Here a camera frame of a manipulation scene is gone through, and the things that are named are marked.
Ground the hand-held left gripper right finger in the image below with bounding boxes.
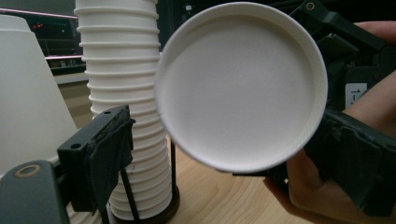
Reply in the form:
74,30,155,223
303,107,396,218

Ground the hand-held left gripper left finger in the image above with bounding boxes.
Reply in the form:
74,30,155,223
56,105,136,217

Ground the stack of white paper cups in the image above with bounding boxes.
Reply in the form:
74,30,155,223
74,0,174,220
0,14,106,224

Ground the black wire double cup holder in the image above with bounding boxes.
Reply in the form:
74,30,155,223
99,139,182,224

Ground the single white paper cup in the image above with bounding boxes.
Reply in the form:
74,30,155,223
154,1,329,174

